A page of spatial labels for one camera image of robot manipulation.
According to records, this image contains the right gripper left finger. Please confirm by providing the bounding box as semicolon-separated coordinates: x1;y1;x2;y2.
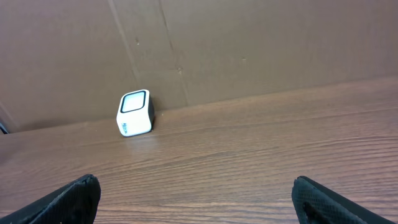
1;174;101;224

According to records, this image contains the white barcode scanner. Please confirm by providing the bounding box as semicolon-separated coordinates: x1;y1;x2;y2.
116;89;155;137

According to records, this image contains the grey plastic mesh basket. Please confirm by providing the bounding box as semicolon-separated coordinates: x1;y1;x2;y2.
0;123;9;134

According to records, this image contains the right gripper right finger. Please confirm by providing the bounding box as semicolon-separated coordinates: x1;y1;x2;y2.
292;176;394;224

